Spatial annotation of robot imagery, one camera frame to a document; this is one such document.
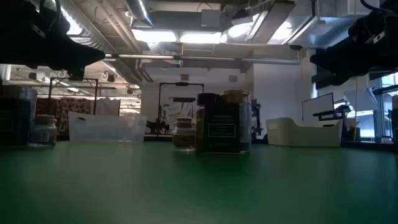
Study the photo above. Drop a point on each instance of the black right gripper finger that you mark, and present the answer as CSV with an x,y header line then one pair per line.
x,y
342,60

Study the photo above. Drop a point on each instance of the glass jar gold lid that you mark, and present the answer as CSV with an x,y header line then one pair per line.
x,y
236,96

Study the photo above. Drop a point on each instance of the white screen monitor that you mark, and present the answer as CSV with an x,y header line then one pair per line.
x,y
317,107

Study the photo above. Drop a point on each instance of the long silver ceiling pipe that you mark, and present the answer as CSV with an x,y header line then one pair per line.
x,y
202,58

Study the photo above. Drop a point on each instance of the black metal frame stand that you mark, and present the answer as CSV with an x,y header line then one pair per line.
x,y
93,79
182,84

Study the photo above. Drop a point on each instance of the black hanging camera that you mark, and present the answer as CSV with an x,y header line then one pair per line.
x,y
111,78

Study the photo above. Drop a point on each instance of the large rectangular metal duct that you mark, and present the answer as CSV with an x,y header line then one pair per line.
x,y
311,28

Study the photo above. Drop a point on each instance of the glass window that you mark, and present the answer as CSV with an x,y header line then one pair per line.
x,y
388,102

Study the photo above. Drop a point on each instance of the white sheet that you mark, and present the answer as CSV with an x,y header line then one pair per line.
x,y
360,99

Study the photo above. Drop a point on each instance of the black equipment stand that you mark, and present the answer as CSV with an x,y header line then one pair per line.
x,y
255,118

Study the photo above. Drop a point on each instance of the dark green pepper tin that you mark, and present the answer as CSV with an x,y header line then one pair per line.
x,y
12,124
222,130
395,133

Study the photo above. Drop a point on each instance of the dark overhead beam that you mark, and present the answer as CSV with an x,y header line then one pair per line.
x,y
329,81

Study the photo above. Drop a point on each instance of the small glass jar cork lid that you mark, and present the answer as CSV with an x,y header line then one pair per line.
x,y
43,130
183,133

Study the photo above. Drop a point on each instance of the smooth silver round duct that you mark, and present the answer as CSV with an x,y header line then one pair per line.
x,y
140,11

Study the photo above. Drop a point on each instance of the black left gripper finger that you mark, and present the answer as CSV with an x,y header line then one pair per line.
x,y
81,54

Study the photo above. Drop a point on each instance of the white plastic bin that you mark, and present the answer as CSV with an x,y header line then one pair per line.
x,y
298,135

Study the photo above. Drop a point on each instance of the herb jar black lid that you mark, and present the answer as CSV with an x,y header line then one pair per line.
x,y
208,98

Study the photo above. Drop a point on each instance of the bright ceiling light panel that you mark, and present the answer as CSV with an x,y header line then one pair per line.
x,y
154,35
200,38

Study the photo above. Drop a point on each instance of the patterned cloth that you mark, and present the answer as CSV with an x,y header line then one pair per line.
x,y
73,109

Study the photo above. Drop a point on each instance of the white cloth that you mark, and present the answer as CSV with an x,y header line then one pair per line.
x,y
107,107

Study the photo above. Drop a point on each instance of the corrugated silver duct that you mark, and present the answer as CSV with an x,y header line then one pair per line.
x,y
93,40

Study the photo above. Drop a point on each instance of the grey ceiling box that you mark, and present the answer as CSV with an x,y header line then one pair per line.
x,y
211,18

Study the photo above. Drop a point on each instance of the grey wall vent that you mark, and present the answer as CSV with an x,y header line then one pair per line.
x,y
233,78
184,77

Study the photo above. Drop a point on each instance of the clear plastic bin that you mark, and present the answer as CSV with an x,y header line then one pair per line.
x,y
107,127

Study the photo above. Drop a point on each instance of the black desk equipment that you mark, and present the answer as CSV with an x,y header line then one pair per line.
x,y
329,115

